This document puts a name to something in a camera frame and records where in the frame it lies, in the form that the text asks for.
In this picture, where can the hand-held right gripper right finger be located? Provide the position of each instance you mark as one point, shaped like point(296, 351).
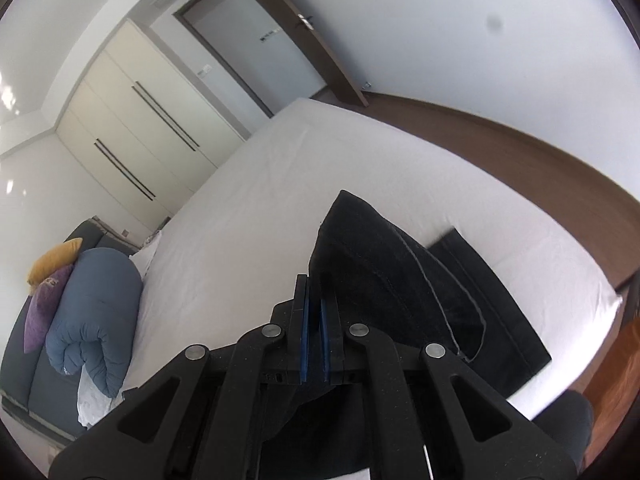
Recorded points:
point(325, 342)

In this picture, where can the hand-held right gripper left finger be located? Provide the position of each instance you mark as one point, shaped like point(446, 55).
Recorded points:
point(303, 332)

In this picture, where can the black pants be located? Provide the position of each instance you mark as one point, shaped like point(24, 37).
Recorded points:
point(380, 270)

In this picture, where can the bed with white sheet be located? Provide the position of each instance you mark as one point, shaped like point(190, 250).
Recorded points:
point(300, 170)

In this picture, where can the white pillow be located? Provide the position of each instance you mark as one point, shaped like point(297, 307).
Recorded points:
point(92, 400)
point(147, 255)

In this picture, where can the rolled blue duvet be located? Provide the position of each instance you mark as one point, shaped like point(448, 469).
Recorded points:
point(95, 310)

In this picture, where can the person's right leg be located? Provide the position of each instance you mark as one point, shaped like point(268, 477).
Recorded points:
point(570, 425)

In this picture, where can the yellow pillow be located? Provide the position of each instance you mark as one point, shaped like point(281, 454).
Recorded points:
point(52, 260)

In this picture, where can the purple pillow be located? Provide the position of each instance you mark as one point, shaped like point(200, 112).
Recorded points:
point(42, 310)

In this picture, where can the dark grey headboard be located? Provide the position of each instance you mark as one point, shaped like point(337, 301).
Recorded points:
point(45, 395)

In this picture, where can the dark brown open door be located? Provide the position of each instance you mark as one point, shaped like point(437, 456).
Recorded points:
point(330, 55)

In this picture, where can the cream wardrobe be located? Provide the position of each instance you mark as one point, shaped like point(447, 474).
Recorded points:
point(125, 105)

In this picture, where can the white light switch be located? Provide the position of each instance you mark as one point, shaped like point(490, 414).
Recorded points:
point(205, 71)

